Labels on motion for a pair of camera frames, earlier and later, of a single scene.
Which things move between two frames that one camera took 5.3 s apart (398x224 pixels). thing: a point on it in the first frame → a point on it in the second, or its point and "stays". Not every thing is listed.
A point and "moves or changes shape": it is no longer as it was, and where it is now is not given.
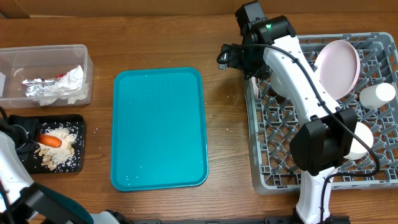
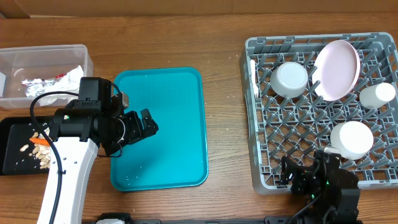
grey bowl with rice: x=281 y=81 stays
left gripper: x=30 y=146 → x=135 y=130
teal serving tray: x=158 y=138 stays
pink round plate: x=339 y=67 stays
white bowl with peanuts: x=357 y=150 stays
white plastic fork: x=255 y=87 stays
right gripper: x=229 y=54 → x=301 y=175
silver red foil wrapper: x=37 y=87 stays
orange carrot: x=50 y=140 moves or changes shape
